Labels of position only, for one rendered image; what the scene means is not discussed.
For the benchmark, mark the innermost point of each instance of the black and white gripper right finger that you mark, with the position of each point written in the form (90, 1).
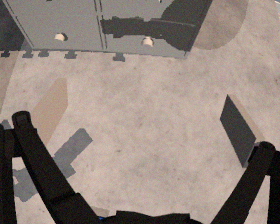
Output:
(247, 139)

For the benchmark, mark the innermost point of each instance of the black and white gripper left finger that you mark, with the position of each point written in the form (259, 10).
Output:
(26, 140)

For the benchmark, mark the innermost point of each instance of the grey chest of drawers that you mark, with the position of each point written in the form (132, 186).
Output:
(102, 30)

